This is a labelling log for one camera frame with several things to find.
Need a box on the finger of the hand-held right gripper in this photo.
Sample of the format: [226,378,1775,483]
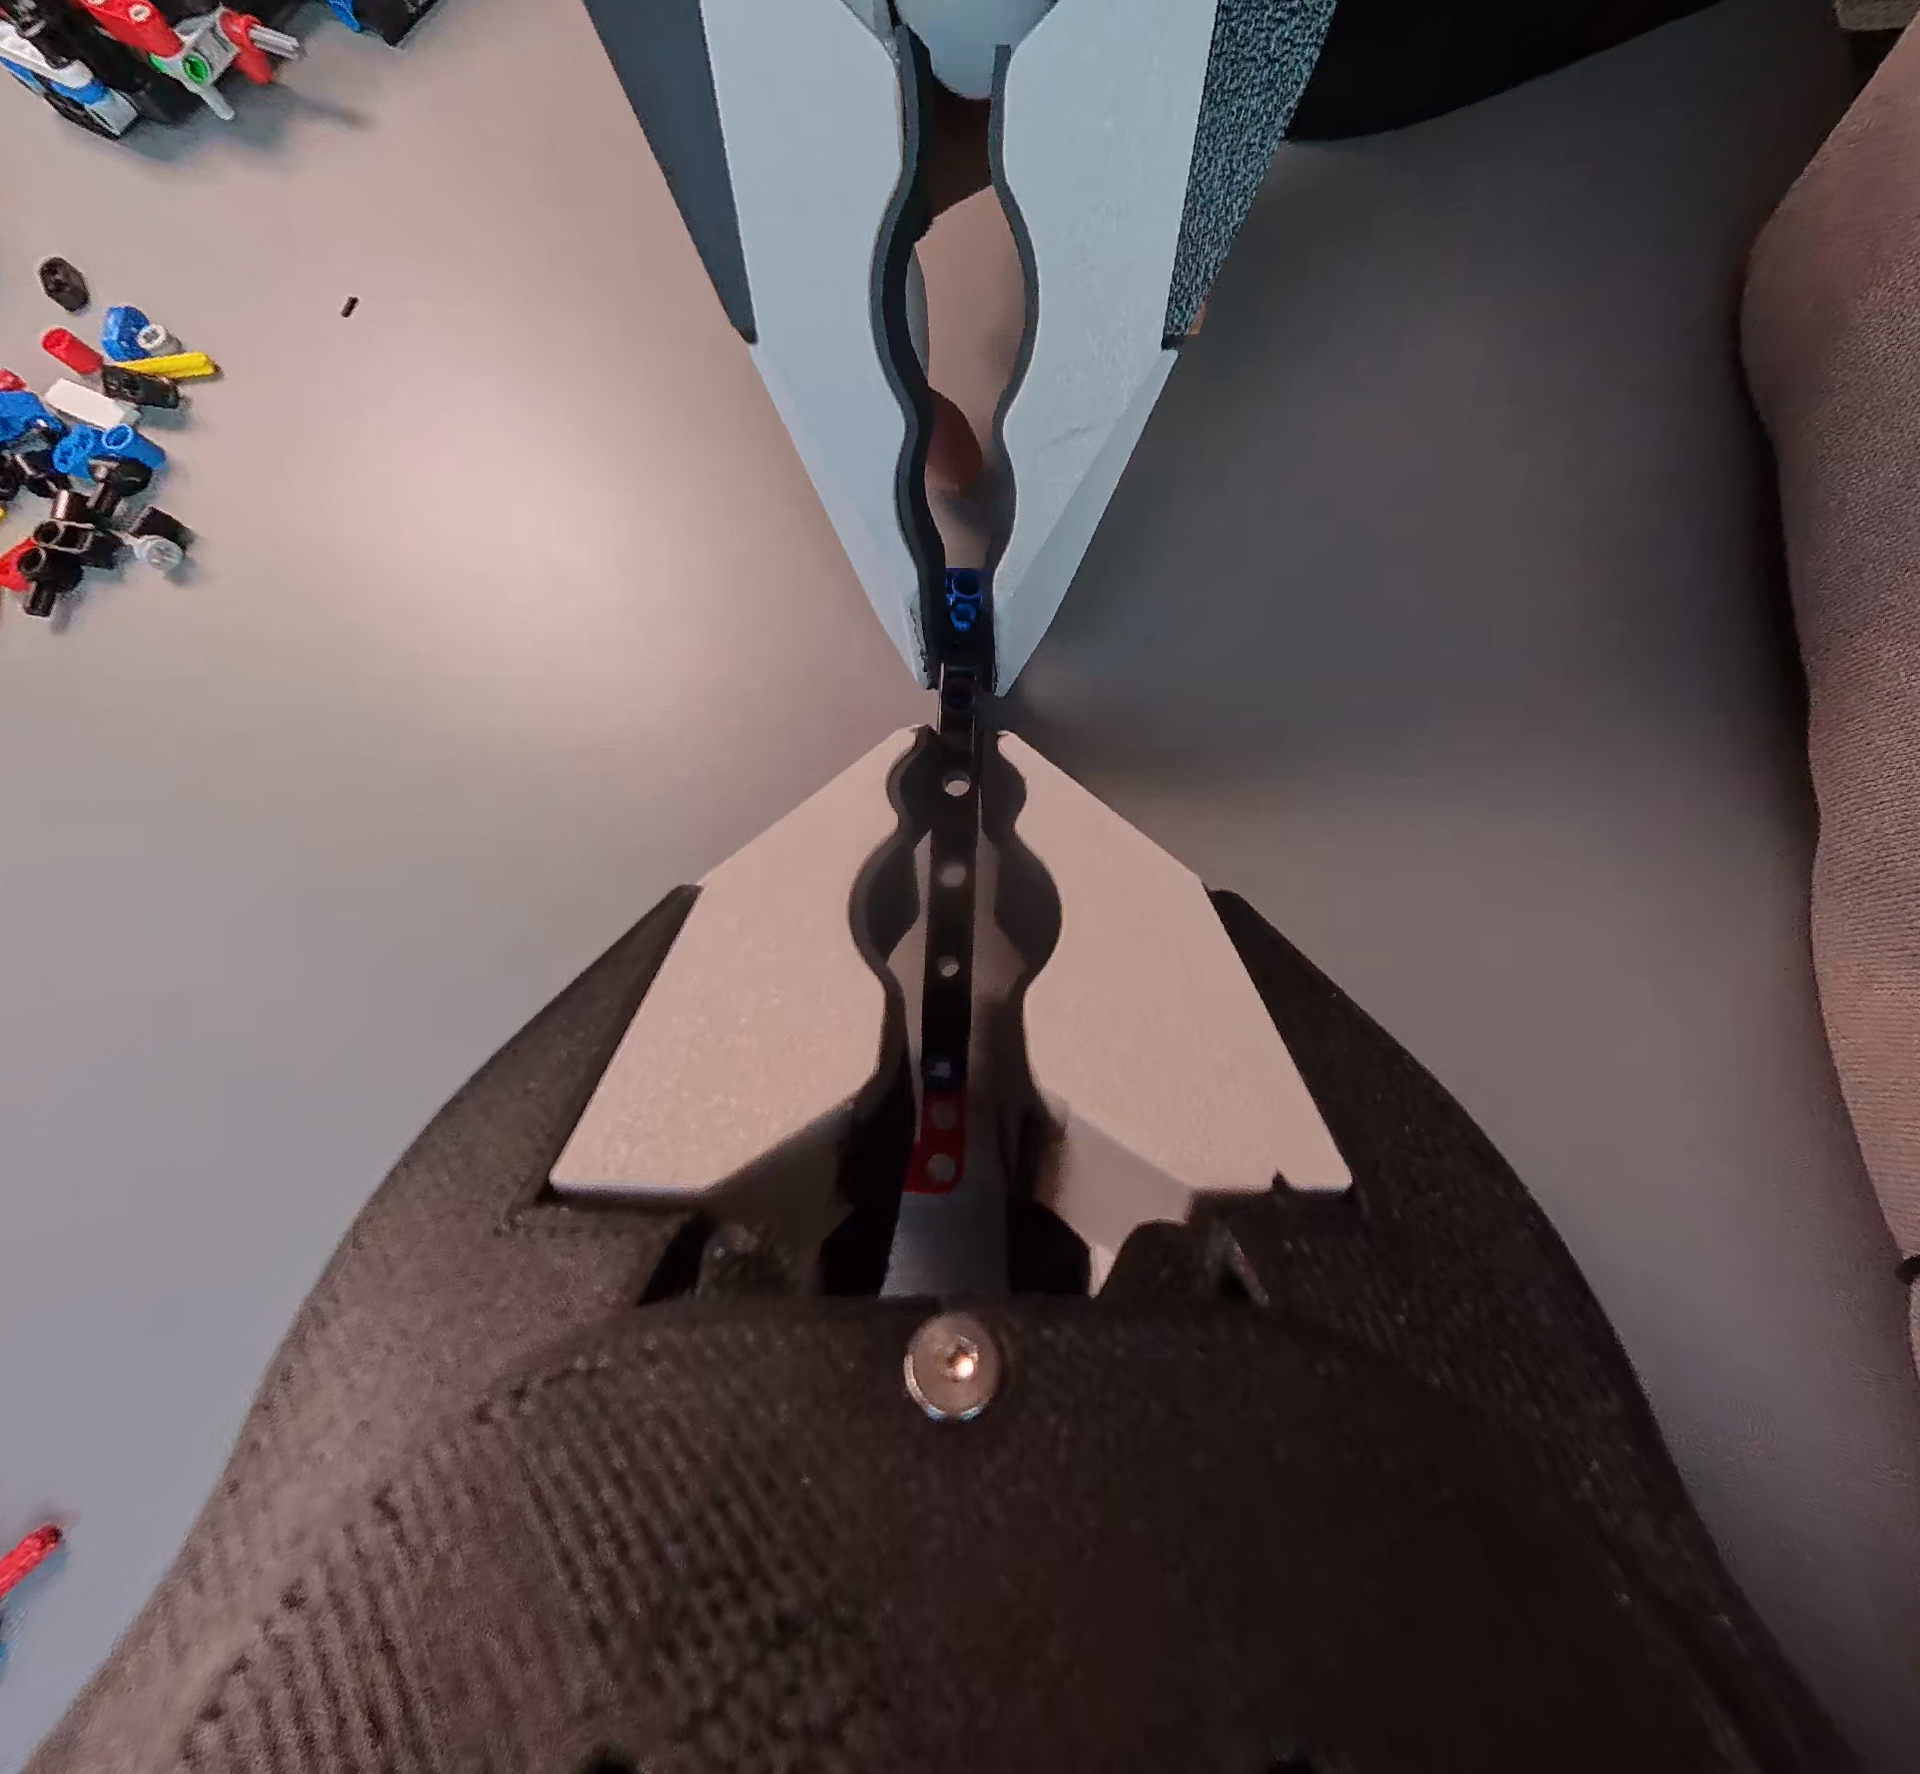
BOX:
[690,0,950,693]
[978,0,1235,695]

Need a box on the person's right hand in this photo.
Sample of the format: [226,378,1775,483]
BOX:
[926,382,991,501]

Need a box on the beige ribbed fabric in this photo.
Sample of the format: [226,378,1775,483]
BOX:
[1741,47,1920,1369]

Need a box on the pile of blue lego pins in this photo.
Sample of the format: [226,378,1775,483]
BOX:
[0,1523,67,1657]

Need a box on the pile of mixed lego pieces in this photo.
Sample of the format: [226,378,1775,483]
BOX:
[0,252,224,621]

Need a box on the black lego beam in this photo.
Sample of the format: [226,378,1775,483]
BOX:
[914,618,995,1100]

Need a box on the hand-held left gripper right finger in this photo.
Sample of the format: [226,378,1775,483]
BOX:
[982,728,1355,1298]

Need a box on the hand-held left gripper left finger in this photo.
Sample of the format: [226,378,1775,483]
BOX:
[547,728,936,1281]

